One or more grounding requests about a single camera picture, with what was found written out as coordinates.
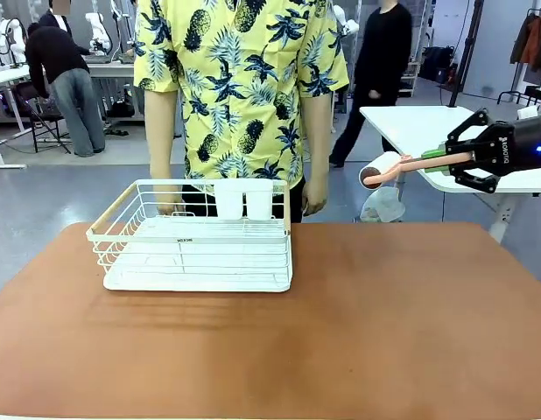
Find black equipment case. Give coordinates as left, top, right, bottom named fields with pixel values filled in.
left=419, top=45, right=456, bottom=85

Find bystander with grey trousers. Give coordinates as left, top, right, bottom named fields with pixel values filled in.
left=25, top=21, right=107, bottom=158

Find white background workbench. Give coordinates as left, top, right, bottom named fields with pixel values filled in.
left=85, top=59, right=137, bottom=122

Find pink handled lint roller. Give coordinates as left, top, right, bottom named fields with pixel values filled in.
left=359, top=150, right=477, bottom=191

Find white wire dish rack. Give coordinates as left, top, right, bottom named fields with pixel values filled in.
left=86, top=178, right=293, bottom=281

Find person's left forearm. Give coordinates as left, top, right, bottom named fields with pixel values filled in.
left=299, top=81, right=334, bottom=185

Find person's right hand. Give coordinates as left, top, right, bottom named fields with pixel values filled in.
left=156, top=200, right=185, bottom=218

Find black clothes rack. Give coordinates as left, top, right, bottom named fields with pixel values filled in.
left=496, top=7, right=541, bottom=105

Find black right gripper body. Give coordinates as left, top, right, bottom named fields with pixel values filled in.
left=470, top=114, right=541, bottom=177

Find hanging brown clothes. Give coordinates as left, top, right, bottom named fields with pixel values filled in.
left=509, top=11, right=541, bottom=74

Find black folding chair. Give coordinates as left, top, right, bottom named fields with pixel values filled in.
left=15, top=81, right=73, bottom=155

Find mannequin in yellow pineapple shirt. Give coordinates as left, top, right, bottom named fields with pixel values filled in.
left=133, top=0, right=350, bottom=193

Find person's left hand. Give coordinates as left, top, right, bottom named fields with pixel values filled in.
left=301, top=173, right=330, bottom=217

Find white cutlery holder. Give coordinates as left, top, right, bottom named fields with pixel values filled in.
left=214, top=178, right=274, bottom=221

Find person's right forearm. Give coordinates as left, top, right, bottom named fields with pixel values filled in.
left=144, top=88, right=185, bottom=207

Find large white side table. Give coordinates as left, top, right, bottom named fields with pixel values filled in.
left=359, top=104, right=541, bottom=244

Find black stand pole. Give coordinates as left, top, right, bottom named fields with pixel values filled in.
left=447, top=0, right=485, bottom=109

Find white drip tray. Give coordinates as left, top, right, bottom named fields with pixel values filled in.
left=102, top=262, right=293, bottom=294

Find bystander dressed all black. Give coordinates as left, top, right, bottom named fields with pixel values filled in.
left=328, top=0, right=414, bottom=169

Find clear plastic bag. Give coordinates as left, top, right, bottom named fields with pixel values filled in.
left=359, top=186, right=406, bottom=224

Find person's black trousers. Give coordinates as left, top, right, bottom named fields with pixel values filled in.
left=181, top=174, right=306, bottom=224

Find white desk with metal legs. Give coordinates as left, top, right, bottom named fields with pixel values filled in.
left=0, top=64, right=34, bottom=170

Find bystander in black jacket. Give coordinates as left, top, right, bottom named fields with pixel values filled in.
left=38, top=0, right=74, bottom=37

